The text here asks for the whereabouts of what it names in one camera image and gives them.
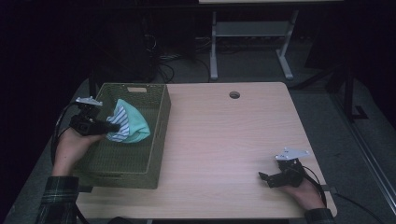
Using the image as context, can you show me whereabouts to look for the person's right hand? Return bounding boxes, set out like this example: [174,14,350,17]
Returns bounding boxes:
[278,181,326,211]

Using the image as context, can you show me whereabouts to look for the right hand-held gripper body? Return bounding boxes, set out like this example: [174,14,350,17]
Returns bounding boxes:
[274,147,311,189]

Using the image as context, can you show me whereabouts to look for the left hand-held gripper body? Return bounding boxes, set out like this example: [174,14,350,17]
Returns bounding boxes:
[69,96,106,137]

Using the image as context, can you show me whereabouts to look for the bundle of floor cables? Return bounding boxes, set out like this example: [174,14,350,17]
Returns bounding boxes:
[146,34,213,84]

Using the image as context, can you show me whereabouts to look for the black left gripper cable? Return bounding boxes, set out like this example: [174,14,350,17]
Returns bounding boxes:
[50,102,82,166]

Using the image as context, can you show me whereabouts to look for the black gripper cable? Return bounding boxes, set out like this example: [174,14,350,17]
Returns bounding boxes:
[50,102,82,166]
[302,164,328,208]

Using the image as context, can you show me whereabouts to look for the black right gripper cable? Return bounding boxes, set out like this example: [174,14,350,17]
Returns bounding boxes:
[302,164,328,208]

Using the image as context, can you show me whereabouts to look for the dark metal stand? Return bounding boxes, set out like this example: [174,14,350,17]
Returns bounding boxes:
[289,62,370,123]

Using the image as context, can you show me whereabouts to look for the person's left hand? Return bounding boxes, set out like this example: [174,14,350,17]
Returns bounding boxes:
[50,128,106,177]

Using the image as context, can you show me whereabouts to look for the white metal table frame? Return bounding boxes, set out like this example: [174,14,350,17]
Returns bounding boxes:
[209,10,300,80]

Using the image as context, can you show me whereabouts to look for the green woven basket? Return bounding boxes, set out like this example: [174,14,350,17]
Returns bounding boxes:
[73,82,172,189]

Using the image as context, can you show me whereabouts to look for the thin black floor cable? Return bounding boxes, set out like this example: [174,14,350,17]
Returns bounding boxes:
[334,192,387,224]

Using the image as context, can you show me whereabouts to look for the mint green pet shirt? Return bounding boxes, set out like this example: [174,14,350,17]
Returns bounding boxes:
[106,98,152,144]

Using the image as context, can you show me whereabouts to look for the aluminium floor rail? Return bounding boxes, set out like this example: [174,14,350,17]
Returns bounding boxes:
[330,92,396,216]

